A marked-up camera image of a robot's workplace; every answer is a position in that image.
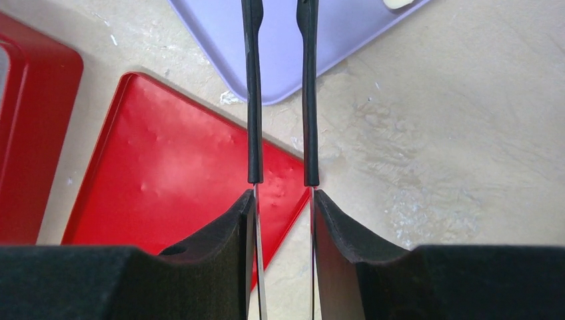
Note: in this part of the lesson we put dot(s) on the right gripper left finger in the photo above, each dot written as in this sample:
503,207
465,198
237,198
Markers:
205,276

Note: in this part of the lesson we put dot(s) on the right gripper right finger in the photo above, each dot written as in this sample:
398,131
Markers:
363,276

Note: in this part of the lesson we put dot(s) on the black metal tongs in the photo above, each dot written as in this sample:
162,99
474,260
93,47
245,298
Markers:
252,18

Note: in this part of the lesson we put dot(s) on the cream heart chocolate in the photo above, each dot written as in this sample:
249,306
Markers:
397,4

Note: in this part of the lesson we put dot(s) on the red chocolate box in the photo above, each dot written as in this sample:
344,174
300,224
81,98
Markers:
40,79

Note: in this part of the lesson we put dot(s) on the red box lid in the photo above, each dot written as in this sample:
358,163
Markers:
164,166

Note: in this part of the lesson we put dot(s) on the lavender tray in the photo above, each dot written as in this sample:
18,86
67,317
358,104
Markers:
343,28

